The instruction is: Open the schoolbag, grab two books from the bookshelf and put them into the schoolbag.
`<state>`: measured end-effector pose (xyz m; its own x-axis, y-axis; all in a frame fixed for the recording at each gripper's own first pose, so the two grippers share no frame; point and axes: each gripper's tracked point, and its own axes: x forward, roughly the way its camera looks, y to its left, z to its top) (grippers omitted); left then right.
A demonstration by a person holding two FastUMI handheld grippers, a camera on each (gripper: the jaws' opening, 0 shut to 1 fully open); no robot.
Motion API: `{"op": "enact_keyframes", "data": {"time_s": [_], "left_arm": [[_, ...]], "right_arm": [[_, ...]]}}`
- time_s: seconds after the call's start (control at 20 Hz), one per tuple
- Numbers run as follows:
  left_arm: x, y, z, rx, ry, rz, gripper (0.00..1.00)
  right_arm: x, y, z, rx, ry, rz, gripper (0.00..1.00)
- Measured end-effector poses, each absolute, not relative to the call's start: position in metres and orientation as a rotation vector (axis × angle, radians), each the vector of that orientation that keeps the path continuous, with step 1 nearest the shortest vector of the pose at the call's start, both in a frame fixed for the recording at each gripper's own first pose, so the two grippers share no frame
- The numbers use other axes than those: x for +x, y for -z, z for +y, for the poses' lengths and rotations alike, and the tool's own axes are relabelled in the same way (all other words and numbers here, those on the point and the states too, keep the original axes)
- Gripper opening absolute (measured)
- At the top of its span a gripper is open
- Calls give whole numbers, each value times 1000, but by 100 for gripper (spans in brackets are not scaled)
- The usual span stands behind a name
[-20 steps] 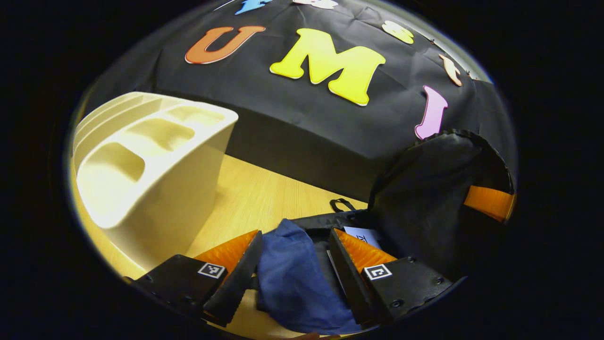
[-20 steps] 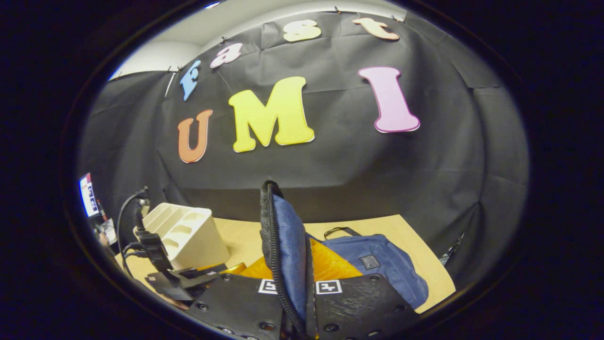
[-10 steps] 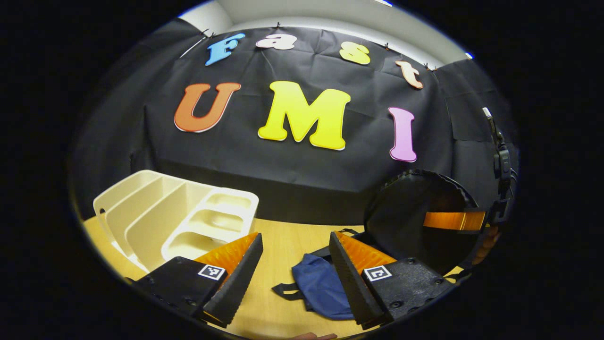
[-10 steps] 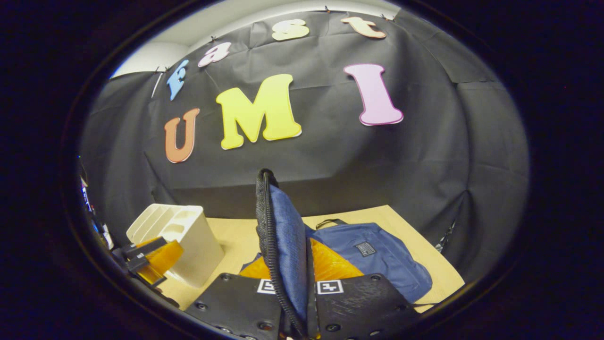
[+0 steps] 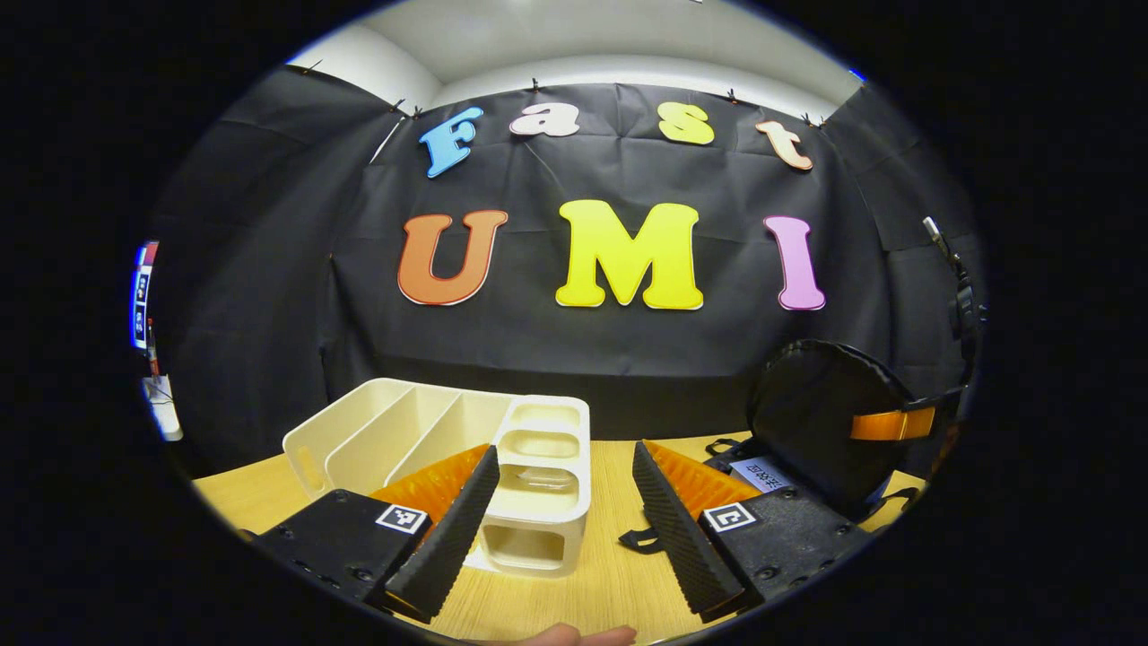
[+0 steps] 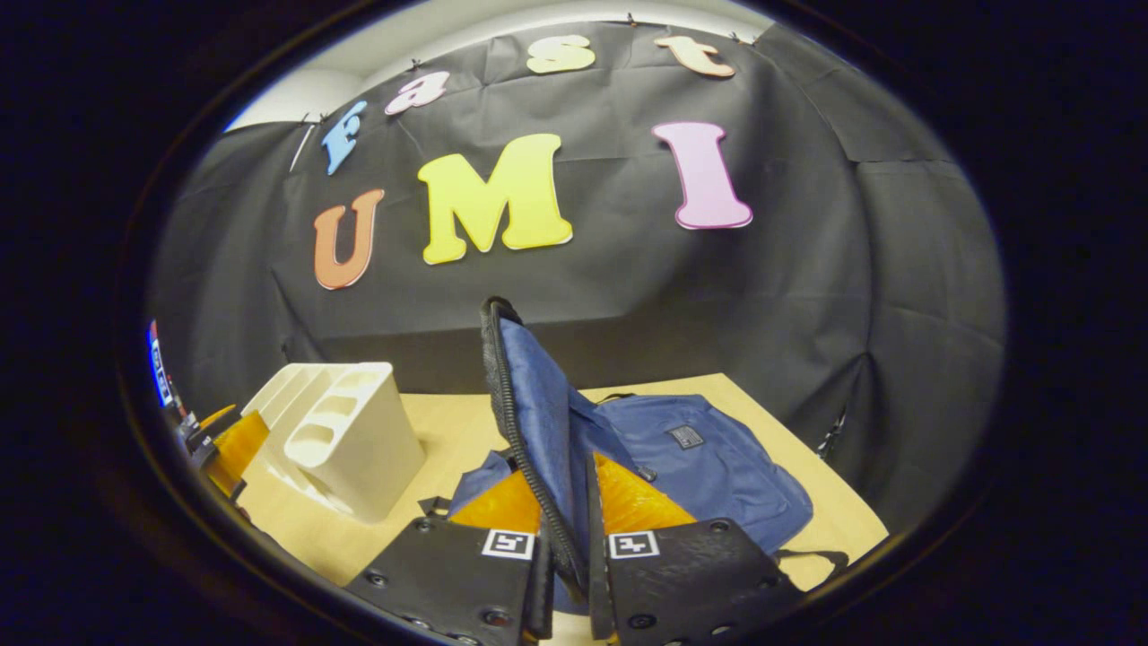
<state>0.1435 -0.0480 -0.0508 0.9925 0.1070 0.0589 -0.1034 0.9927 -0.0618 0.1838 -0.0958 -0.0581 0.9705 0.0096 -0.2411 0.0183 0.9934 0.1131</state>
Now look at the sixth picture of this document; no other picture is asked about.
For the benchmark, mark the blue schoolbag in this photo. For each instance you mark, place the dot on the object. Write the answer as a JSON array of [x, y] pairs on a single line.
[[708, 467]]

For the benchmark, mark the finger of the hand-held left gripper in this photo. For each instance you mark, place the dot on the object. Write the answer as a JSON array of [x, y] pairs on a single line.
[[238, 453], [215, 417]]

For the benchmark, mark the white bookshelf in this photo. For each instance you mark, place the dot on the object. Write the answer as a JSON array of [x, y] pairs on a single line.
[[368, 449]]

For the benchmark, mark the black backdrop cloth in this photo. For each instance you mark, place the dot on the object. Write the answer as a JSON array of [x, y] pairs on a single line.
[[807, 314]]

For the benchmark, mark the computer monitor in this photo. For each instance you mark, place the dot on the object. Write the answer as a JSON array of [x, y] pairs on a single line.
[[161, 368]]

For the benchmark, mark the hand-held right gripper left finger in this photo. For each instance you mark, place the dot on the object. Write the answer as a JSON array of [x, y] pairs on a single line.
[[448, 583]]

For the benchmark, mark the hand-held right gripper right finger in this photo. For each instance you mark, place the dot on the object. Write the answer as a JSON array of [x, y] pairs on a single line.
[[691, 583]]

